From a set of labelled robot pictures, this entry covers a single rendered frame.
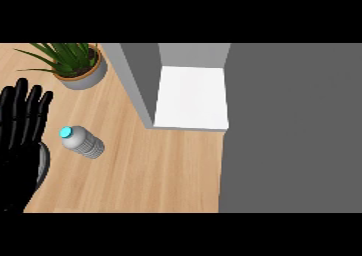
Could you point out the clear water bottle blue cap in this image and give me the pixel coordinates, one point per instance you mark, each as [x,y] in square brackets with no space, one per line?
[84,142]

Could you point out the green plant in grey pot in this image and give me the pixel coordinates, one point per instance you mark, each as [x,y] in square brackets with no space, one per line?
[78,65]

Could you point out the grey open cabinet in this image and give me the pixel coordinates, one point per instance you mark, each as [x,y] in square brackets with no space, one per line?
[187,96]

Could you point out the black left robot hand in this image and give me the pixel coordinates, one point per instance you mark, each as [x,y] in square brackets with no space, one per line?
[13,143]

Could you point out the dark grey cabinet door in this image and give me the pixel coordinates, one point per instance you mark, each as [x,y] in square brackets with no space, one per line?
[295,130]

